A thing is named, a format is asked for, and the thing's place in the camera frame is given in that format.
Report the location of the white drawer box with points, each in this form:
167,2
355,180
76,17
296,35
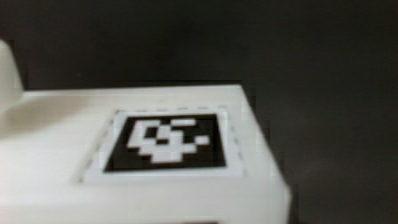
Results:
133,156

